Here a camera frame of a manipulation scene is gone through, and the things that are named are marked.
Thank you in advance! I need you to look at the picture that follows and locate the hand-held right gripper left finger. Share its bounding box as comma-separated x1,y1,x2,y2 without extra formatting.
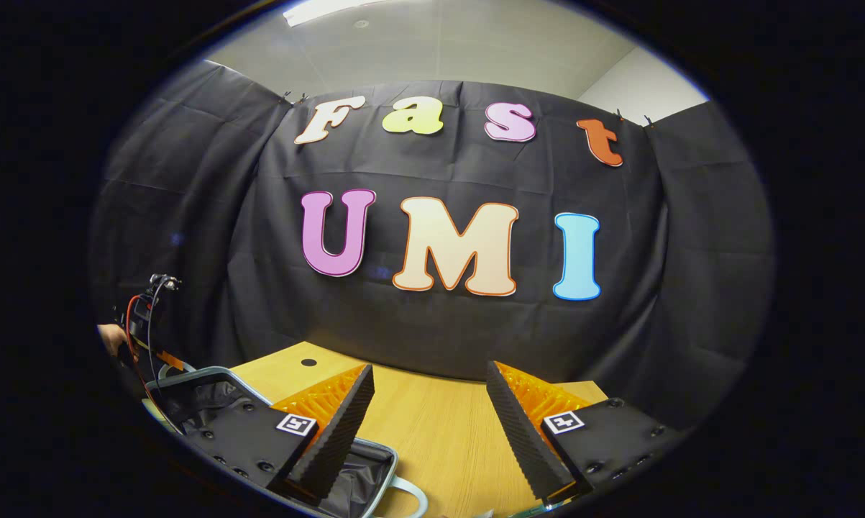
180,365,375,502

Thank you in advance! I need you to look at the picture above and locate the ceiling light panel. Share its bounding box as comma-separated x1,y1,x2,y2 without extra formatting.
283,0,404,28

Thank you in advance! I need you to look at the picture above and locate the light blue suitcase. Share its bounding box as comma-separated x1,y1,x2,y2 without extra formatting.
141,363,429,518

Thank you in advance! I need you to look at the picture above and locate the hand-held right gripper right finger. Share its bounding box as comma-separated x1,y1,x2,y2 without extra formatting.
485,361,685,504

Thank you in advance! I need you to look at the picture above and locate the black cable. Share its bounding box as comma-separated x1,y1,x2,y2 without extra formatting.
143,277,186,435

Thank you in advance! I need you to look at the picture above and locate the red cable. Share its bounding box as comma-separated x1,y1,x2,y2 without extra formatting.
123,294,161,414

